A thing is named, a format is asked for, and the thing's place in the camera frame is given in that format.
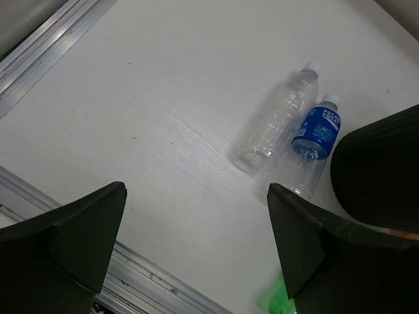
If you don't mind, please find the green plastic bottle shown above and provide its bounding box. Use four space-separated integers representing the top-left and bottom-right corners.
256 273 297 314

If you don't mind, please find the black ribbed plastic bin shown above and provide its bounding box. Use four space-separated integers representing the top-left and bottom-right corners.
331 106 418 234

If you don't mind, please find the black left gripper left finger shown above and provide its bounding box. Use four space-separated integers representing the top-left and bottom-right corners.
1 182 126 313

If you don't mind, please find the clear plastic bottle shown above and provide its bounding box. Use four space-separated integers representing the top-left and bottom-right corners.
233 61 321 173

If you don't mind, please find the blue label plastic bottle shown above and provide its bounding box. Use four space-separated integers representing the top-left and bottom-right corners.
260 94 341 200

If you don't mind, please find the aluminium table frame rail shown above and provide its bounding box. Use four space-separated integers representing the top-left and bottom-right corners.
1 1 116 117

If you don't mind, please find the aluminium front frame rail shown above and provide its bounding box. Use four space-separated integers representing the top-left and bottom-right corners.
1 168 227 313

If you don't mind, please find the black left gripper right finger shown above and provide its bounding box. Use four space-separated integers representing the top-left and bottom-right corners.
267 183 418 313

